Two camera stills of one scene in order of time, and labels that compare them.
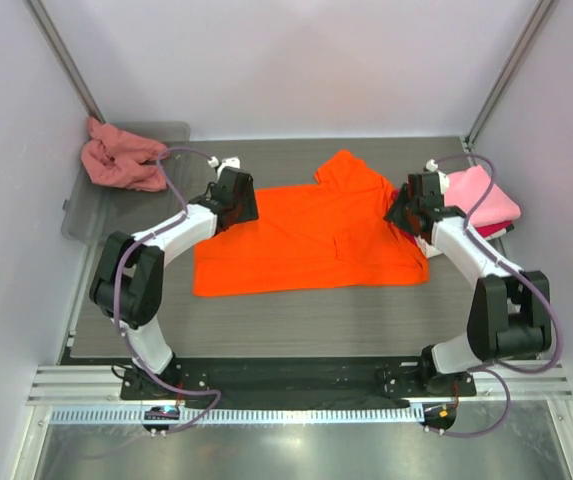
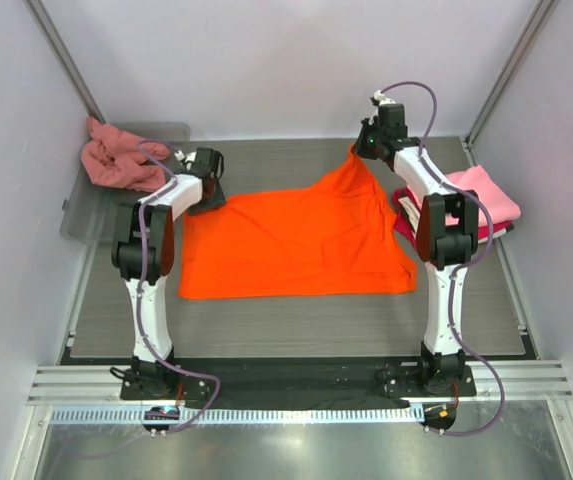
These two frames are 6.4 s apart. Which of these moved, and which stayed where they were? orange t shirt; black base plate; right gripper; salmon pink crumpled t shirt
Moved: right gripper
Stayed: orange t shirt; salmon pink crumpled t shirt; black base plate
